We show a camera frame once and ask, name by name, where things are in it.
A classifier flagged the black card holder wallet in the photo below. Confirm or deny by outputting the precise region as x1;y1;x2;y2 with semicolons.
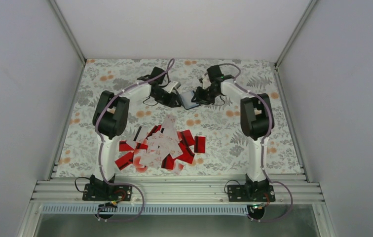
179;90;200;110

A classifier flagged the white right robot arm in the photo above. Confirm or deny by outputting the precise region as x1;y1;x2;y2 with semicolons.
192;65;274;201

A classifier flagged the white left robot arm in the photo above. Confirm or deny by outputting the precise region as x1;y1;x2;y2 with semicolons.
92;59;181;200

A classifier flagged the red card centre right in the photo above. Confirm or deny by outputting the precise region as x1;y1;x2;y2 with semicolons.
179;130;195;147

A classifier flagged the white floral card centre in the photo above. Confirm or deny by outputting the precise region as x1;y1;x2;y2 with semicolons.
147;131;183;156

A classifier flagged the red card far right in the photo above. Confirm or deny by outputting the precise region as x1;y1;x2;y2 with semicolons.
194;136;206;154

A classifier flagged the red card lower right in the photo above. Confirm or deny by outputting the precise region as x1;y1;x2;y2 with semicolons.
176;147;195;164

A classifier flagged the floral patterned table mat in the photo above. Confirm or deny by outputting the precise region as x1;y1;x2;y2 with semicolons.
56;59;301;177

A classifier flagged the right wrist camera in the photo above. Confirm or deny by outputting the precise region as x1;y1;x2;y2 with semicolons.
200;75;211;89

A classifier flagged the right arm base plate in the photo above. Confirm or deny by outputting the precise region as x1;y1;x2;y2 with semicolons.
226;185;276;202

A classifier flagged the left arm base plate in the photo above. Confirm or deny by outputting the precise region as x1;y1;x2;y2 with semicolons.
82;184;132;201

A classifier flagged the aluminium frame post right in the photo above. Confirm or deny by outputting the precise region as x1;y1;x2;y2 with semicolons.
274;0;318;68

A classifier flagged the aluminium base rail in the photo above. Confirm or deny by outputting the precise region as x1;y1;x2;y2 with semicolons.
31;175;325;204

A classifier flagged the slotted cable duct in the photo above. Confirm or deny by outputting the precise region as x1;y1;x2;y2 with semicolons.
40;203;248;216

